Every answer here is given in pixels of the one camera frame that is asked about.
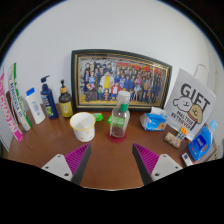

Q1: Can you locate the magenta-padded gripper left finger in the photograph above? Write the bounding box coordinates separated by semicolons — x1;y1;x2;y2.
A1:
40;143;92;186

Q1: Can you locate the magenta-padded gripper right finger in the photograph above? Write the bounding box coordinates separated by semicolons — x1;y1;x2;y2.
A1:
132;143;184;186

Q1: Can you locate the clear plastic bottle green label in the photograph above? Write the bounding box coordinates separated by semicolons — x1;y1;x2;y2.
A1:
109;90;132;139

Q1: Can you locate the white mug yellow rim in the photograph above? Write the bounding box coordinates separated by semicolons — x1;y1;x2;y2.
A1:
69;111;97;143

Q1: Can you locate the small beige card box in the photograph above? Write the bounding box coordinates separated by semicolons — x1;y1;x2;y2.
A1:
164;131;183;149

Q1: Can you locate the flat round red coaster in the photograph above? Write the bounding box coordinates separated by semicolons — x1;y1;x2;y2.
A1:
107;131;128;144

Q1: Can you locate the blue tissue pack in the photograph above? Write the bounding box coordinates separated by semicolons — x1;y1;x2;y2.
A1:
139;106;169;132

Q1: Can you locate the colourful puzzle cube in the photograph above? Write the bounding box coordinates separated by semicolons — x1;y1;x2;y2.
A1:
176;126;190;141

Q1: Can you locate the blue detergent bottle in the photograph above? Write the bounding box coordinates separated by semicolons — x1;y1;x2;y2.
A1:
187;119;218;162

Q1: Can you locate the amber pump bottle yellow label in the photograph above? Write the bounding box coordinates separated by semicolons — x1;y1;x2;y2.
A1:
58;79;74;118

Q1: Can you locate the dark blue pump bottle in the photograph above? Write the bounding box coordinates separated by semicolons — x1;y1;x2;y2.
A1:
39;74;60;120

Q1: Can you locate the white bottle blue cap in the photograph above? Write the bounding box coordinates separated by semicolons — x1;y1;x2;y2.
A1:
25;87;47;125

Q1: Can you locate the white paper gift bag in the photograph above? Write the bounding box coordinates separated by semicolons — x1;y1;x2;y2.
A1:
163;63;218;141

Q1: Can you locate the tall pink box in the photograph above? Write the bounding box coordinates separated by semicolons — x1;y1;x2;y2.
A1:
0;73;25;143

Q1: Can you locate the tall white printed box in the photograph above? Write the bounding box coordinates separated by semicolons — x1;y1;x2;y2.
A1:
7;62;33;132

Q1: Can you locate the framed group picture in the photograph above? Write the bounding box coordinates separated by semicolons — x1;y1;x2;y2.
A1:
70;49;173;114

